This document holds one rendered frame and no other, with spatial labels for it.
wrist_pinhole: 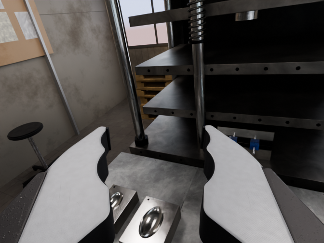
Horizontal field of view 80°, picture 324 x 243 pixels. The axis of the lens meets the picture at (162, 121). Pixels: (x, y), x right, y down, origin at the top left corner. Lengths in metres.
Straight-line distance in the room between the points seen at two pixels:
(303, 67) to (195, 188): 0.67
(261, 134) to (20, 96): 2.70
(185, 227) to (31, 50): 2.77
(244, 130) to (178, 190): 0.45
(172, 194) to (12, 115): 2.39
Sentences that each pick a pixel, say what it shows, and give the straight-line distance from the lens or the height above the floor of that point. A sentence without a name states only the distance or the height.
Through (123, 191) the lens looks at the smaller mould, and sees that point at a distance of 0.94.
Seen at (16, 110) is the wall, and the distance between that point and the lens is 2.98.
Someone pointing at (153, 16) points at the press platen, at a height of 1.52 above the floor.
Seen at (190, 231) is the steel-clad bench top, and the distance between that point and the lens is 0.85.
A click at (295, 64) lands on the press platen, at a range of 0.97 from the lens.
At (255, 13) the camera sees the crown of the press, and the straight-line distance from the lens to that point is 1.22.
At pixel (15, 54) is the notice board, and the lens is 2.99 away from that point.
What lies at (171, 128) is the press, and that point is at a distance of 1.44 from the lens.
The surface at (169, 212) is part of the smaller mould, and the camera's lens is 0.81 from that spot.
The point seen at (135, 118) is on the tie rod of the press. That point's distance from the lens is 1.21.
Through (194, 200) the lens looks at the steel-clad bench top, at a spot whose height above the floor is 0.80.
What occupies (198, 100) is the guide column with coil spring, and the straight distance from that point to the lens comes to 1.01.
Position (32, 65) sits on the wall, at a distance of 3.10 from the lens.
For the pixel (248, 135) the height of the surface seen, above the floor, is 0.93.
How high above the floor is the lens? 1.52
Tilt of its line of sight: 28 degrees down
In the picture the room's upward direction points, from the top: 9 degrees counter-clockwise
